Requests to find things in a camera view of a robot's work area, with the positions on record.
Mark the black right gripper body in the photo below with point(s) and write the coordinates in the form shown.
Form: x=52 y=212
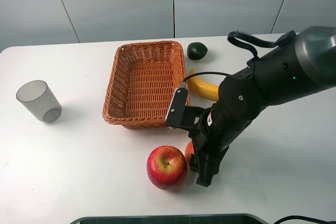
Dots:
x=212 y=130

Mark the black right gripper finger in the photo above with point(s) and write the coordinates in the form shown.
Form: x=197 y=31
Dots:
x=208 y=166
x=193 y=164

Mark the small orange fruit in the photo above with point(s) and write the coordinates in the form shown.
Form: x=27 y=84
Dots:
x=189 y=150

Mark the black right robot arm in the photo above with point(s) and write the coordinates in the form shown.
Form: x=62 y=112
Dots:
x=292 y=67

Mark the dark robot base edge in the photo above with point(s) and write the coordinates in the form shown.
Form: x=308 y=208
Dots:
x=234 y=218

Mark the orange wicker basket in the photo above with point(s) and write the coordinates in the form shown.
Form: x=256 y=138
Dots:
x=143 y=79

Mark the red apple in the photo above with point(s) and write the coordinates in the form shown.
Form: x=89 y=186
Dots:
x=166 y=167

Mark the yellow banana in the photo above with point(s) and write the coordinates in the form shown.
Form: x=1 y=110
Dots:
x=203 y=88

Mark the dark green lime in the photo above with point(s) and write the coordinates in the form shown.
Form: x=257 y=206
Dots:
x=196 y=51

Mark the grey translucent plastic cup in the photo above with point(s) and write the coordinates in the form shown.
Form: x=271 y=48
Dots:
x=37 y=97

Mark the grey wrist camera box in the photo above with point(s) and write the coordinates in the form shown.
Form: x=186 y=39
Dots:
x=176 y=107

